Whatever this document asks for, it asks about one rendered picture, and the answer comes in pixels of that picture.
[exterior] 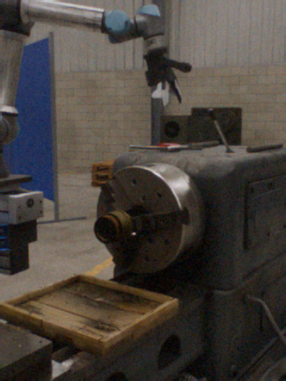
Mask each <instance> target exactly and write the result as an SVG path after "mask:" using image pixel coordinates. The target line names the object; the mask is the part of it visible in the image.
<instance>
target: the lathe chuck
mask: <svg viewBox="0 0 286 381"><path fill-rule="evenodd" d="M145 165H152V166H155V167H148V166H145ZM114 176H115V177H116V179H117V181H118V183H119V184H120V185H121V186H122V187H123V189H124V190H125V192H126V193H127V195H128V196H129V199H130V200H131V202H132V203H133V204H134V205H140V206H139V207H138V208H137V209H136V210H135V211H134V212H133V213H131V214H130V216H131V217H133V216H136V215H140V214H143V209H144V208H145V209H146V211H147V212H148V213H155V212H165V211H175V210H183V209H186V220H187V223H186V225H176V226H173V227H170V228H162V229H154V230H143V231H144V232H145V235H144V236H139V237H138V240H137V243H136V246H135V249H134V254H133V257H132V260H131V263H130V266H129V270H132V271H133V272H136V273H141V274H152V273H156V272H159V271H161V270H164V269H166V268H168V267H170V266H172V265H174V264H177V263H179V262H180V261H181V260H183V259H184V258H185V257H186V256H187V255H188V254H189V253H190V252H191V250H192V249H193V248H194V246H195V244H196V242H197V240H198V237H199V233H200V227H201V215H200V209H198V205H197V200H196V197H195V196H194V194H193V192H192V189H191V187H190V186H189V185H188V184H187V182H186V181H185V180H184V179H183V178H182V177H181V176H180V175H179V174H178V173H176V172H175V171H174V170H173V169H171V168H168V167H166V166H164V165H160V164H144V165H138V166H132V167H126V168H121V169H119V170H117V171H116V172H115V173H114ZM105 199H106V197H105V195H104V193H103V192H102V190H100V194H99V197H98V202H97V208H96V218H97V219H98V218H99V217H100V216H102V215H103V214H105V212H104V211H105V210H106V209H107V207H106V205H105V203H104V200H105ZM183 207H184V208H183ZM104 245H105V247H106V249H107V251H108V252H109V254H110V255H111V256H113V254H114V252H113V251H112V250H111V248H112V244H104ZM184 251H186V254H185V255H184V256H183V257H181V258H180V259H179V257H180V256H181V255H182V253H183V252H184Z"/></svg>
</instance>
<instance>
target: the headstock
mask: <svg viewBox="0 0 286 381"><path fill-rule="evenodd" d="M229 147H230V149H231V150H232V151H234V152H235V153H225V152H226V151H227V150H226V147H225V146H224V145H219V146H217V147H209V148H203V150H202V151H176V152H160V150H147V151H131V152H124V153H121V154H120V155H118V156H117V157H116V158H115V160H114V162H113V164H112V176H113V175H114V173H115V172H116V171H117V170H119V169H121V168H126V167H132V166H138V165H144V164H151V163H166V164H168V165H172V166H174V167H176V168H178V169H180V170H181V171H183V172H184V173H185V174H186V175H187V176H189V178H190V179H191V180H192V181H193V183H194V184H195V185H196V187H197V188H198V190H199V191H200V192H201V195H202V197H203V201H204V205H205V209H206V229H205V233H204V237H203V240H202V242H201V244H200V246H199V248H198V249H197V251H195V252H194V253H193V254H192V255H191V256H190V257H188V258H187V259H185V260H183V261H181V262H179V263H177V264H174V265H172V266H170V267H168V268H166V269H164V270H161V271H159V272H156V273H152V274H156V275H160V276H166V277H170V278H174V279H177V280H181V281H188V282H192V283H196V285H200V286H204V287H210V288H214V289H218V290H223V291H226V290H232V289H233V288H235V287H237V286H239V285H240V284H241V282H242V278H244V277H245V276H246V275H247V274H249V273H251V272H252V271H254V270H256V269H258V268H259V267H261V266H262V265H263V264H265V263H267V262H269V261H270V260H272V259H274V258H276V257H277V256H278V255H279V254H281V253H283V252H285V251H286V148H285V147H280V149H275V150H269V151H258V152H252V153H247V152H246V148H247V146H229ZM230 155H232V156H230ZM212 156H216V157H212ZM221 210H222V211H221ZM212 249H213V250H212ZM218 254H219V255H218ZM171 271H172V272H171ZM219 272H220V273H219Z"/></svg>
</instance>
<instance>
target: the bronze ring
mask: <svg viewBox="0 0 286 381"><path fill-rule="evenodd" d="M130 217H131V216H130V215H129V214H128V213H126V212H125V211H123V210H121V209H113V210H111V211H110V212H109V213H105V214H103V215H102V216H100V217H99V218H98V219H97V220H96V221H95V223H94V234H95V237H96V238H97V240H98V241H99V242H101V243H103V244H115V243H124V242H127V241H128V240H129V239H130V237H131V236H132V233H133V225H132V221H131V218H130Z"/></svg>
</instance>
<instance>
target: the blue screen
mask: <svg viewBox="0 0 286 381"><path fill-rule="evenodd" d="M15 109H16V110H17V111H18V118H17V121H18V123H19V126H20V131H19V134H18V136H17V137H16V139H15V140H13V141H12V142H10V143H8V144H6V145H3V159H5V162H6V164H7V168H8V170H9V174H18V175H29V176H32V181H30V182H25V183H20V187H21V188H23V189H26V190H28V191H42V192H43V197H44V198H46V199H49V200H50V201H53V202H54V220H45V221H38V222H37V225H43V224H51V223H59V222H66V221H73V220H81V219H86V216H76V217H74V218H68V219H60V210H59V178H58V146H57V123H56V114H55V83H54V32H53V31H49V36H48V37H45V38H44V39H41V40H39V42H36V43H33V44H30V45H28V46H25V47H24V52H23V57H22V63H21V68H20V79H19V85H18V91H17V97H16V102H15Z"/></svg>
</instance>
